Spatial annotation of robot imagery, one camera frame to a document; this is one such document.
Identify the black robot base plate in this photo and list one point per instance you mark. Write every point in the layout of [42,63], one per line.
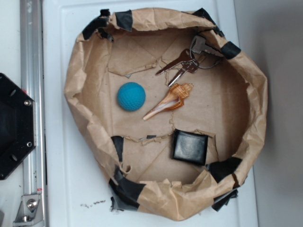
[17,132]

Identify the silver key bunch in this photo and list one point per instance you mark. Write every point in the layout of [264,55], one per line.
[188,61]

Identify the brown paper bin liner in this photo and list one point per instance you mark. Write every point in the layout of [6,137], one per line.
[228,103]

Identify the black square box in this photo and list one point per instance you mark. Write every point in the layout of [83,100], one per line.
[189,147]

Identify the aluminium extrusion rail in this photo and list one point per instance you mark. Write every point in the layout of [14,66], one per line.
[32,80]

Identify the metal corner bracket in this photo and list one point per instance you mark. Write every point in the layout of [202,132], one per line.
[30,211]

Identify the orange spiral seashell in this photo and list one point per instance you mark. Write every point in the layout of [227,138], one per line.
[174,99]

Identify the white tray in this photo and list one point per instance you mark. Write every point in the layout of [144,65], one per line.
[78,193]

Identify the blue dimpled ball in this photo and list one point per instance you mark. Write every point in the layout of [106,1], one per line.
[131,96]

